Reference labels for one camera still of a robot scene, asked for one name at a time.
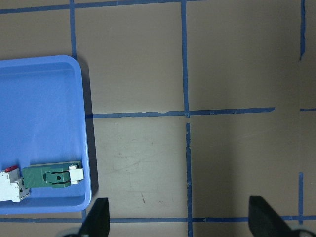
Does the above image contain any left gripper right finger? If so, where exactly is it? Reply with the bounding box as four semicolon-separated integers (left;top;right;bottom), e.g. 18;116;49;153
248;196;295;237

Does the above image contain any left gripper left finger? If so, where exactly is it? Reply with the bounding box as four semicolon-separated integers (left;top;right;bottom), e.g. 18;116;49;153
78;198;110;237

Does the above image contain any green white connector block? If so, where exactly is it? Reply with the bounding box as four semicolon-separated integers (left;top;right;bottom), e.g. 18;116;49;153
22;161;84;188

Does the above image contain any blue plastic tray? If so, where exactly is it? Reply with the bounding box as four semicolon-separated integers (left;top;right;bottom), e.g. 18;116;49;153
0;55;92;215

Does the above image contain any white red switch block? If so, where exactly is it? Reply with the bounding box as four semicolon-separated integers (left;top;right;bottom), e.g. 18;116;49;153
0;165;30;203

